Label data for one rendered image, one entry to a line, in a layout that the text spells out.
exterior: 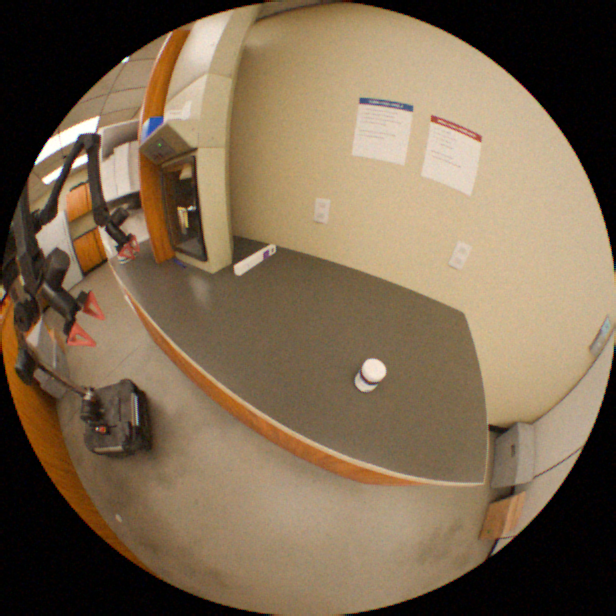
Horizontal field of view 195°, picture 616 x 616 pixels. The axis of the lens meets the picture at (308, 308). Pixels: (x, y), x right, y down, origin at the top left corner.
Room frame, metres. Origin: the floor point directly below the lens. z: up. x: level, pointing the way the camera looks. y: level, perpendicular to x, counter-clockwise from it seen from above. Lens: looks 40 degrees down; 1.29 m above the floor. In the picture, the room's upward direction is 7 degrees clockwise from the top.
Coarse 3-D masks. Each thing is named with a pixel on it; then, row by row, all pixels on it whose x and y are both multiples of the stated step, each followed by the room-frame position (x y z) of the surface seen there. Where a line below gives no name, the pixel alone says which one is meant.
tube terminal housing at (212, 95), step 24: (192, 96) 0.58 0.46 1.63; (216, 96) 0.61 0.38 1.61; (216, 120) 0.62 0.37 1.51; (216, 144) 0.62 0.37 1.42; (216, 168) 0.62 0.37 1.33; (216, 192) 0.62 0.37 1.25; (216, 216) 0.61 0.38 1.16; (216, 240) 0.60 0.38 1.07; (192, 264) 0.61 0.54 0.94; (216, 264) 0.58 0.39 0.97
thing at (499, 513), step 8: (512, 496) -0.69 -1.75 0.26; (520, 496) -0.76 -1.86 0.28; (488, 504) -0.69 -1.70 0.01; (496, 504) -0.70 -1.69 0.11; (504, 504) -0.72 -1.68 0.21; (512, 504) -0.76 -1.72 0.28; (520, 504) -0.86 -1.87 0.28; (488, 512) -0.77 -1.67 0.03; (496, 512) -0.78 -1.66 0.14; (504, 512) -0.80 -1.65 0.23; (512, 512) -0.86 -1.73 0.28; (520, 512) -0.98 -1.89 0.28; (488, 520) -0.86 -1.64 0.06; (496, 520) -0.87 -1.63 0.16; (504, 520) -0.88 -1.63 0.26; (512, 520) -0.98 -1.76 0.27; (488, 528) -0.94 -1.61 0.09; (496, 528) -0.95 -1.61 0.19; (504, 528) -0.97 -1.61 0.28; (512, 528) -1.10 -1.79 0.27; (480, 536) -1.02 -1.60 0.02; (488, 536) -1.03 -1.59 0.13; (496, 536) -1.04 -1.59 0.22
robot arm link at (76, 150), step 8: (80, 136) 0.36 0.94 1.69; (96, 136) 0.43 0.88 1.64; (80, 144) 0.37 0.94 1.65; (72, 152) 0.34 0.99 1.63; (80, 152) 0.39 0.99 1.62; (72, 160) 0.35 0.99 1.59; (64, 168) 0.31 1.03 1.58; (64, 176) 0.32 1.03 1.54; (56, 184) 0.28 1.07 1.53; (56, 192) 0.28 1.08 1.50; (48, 200) 0.24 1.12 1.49; (56, 200) 0.28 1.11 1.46; (48, 208) 0.23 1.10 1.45; (56, 208) 0.29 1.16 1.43; (40, 216) 0.18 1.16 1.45; (48, 216) 0.23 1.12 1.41; (56, 216) 0.29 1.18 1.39
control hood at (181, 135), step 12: (168, 120) 0.45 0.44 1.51; (180, 120) 0.49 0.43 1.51; (192, 120) 0.53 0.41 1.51; (156, 132) 0.49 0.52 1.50; (168, 132) 0.48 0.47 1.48; (180, 132) 0.49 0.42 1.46; (192, 132) 0.53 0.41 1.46; (144, 144) 0.54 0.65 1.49; (168, 144) 0.53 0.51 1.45; (180, 144) 0.53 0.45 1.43; (192, 144) 0.53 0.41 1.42; (168, 156) 0.59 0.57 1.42
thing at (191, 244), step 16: (192, 160) 0.55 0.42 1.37; (176, 176) 0.60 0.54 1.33; (192, 176) 0.55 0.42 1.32; (176, 192) 0.60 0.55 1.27; (192, 192) 0.55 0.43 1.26; (176, 208) 0.61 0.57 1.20; (176, 224) 0.62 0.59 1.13; (192, 224) 0.57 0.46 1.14; (176, 240) 0.64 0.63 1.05; (192, 240) 0.57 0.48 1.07; (192, 256) 0.59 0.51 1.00
